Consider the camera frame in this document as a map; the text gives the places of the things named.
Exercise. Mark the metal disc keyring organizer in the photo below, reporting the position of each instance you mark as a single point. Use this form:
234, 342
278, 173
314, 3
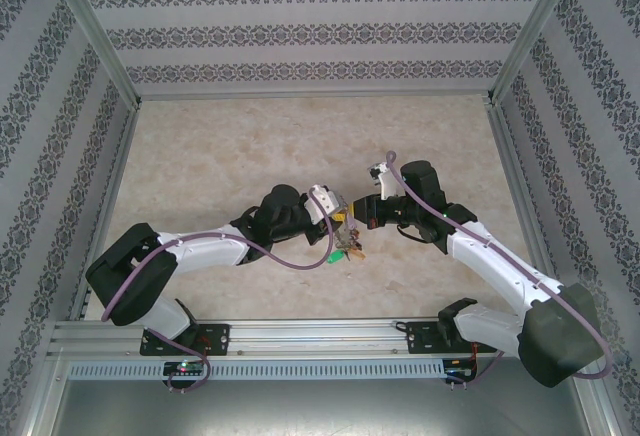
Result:
347, 238

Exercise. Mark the green tag key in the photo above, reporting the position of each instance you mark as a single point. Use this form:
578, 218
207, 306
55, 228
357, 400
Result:
336, 257

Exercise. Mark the orange tag key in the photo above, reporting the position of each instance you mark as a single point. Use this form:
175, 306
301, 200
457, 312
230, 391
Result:
358, 255

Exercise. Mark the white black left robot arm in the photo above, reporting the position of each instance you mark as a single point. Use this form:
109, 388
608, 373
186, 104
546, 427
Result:
200, 251

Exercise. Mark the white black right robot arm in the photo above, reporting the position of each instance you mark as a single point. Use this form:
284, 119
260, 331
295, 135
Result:
500, 266

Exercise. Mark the small green circuit board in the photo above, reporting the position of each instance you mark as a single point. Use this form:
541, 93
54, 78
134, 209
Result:
185, 367
460, 372

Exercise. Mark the aluminium frame floor rail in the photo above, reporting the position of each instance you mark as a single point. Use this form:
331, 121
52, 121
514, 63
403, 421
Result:
315, 95
520, 186
111, 186

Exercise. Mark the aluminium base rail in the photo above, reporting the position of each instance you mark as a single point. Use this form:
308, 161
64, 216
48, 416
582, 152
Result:
320, 338

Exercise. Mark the aluminium frame post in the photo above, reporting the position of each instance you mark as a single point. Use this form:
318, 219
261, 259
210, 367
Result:
530, 31
94, 31

